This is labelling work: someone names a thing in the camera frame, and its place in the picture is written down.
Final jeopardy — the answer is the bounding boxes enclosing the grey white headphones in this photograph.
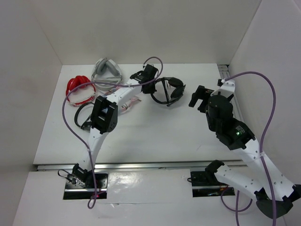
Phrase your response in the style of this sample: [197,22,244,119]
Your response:
[91,58,123,92]

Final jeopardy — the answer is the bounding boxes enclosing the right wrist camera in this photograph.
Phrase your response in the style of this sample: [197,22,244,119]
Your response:
[216,79,236,98]

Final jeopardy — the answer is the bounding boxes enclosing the pink blue cat-ear headphones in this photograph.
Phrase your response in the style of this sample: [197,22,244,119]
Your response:
[103,87,142,114]

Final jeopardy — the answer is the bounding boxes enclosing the red headphones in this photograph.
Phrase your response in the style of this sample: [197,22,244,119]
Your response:
[65,75,96,107]

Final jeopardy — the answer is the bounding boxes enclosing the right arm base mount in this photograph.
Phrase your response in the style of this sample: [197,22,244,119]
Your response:
[187,171,235,197]

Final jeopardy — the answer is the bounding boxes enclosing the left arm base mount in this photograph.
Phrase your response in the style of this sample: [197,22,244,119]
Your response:
[57,169,108,200]

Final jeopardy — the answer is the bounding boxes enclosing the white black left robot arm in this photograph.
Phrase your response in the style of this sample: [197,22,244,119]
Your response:
[72,64,186,188]

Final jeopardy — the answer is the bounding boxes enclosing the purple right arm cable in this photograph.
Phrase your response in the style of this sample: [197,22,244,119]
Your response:
[221,71,279,226]

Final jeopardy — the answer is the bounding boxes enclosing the black headset cable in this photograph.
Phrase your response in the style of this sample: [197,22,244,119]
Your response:
[159,78,171,104]

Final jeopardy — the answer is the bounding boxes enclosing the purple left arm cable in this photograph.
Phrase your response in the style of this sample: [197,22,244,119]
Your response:
[61,56,164,210]

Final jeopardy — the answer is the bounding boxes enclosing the small black headphones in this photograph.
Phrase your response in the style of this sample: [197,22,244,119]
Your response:
[74,102,94,132]

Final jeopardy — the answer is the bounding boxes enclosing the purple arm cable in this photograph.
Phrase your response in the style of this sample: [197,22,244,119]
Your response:
[61,56,164,210]
[221,71,279,226]

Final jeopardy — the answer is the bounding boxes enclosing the aluminium table edge rail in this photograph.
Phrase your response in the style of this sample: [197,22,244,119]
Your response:
[36,161,247,171]

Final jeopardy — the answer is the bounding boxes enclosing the black headset with microphone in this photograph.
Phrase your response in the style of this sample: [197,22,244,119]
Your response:
[150,77,186,107]

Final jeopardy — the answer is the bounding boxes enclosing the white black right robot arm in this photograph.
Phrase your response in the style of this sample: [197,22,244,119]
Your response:
[189,86,301,218]

